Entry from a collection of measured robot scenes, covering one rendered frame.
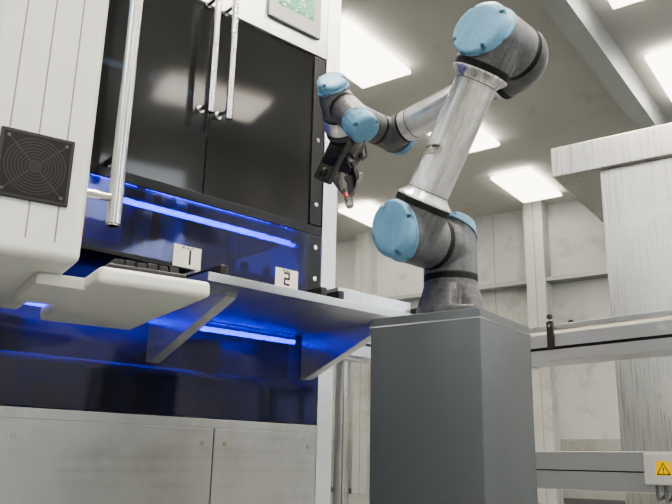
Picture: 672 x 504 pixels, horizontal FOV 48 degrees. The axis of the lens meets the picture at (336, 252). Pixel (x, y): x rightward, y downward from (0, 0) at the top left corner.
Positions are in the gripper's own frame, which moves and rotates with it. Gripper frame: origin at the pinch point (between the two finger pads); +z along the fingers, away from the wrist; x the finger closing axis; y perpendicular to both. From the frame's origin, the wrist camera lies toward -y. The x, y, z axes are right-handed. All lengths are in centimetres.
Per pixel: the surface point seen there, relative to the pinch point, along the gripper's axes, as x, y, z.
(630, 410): -68, 108, 214
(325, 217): 20.8, 12.8, 29.5
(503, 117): 211, 567, 441
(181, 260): 29.6, -36.5, 5.1
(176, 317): 14, -54, 1
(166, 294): -14, -69, -40
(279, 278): 17.6, -15.7, 27.7
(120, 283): -10, -74, -47
